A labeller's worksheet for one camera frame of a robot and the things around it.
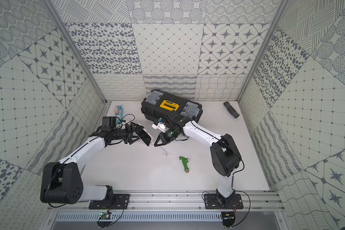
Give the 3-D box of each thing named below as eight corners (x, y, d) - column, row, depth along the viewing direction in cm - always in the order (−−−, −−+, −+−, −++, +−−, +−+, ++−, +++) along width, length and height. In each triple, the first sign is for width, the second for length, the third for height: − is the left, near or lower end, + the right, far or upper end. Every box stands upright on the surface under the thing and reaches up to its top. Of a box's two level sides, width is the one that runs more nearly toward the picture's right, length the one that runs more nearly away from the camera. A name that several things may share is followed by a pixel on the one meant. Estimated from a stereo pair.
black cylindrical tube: (234, 118, 111) (235, 116, 108) (222, 104, 121) (223, 102, 119) (238, 117, 112) (240, 115, 109) (226, 103, 122) (227, 100, 120)
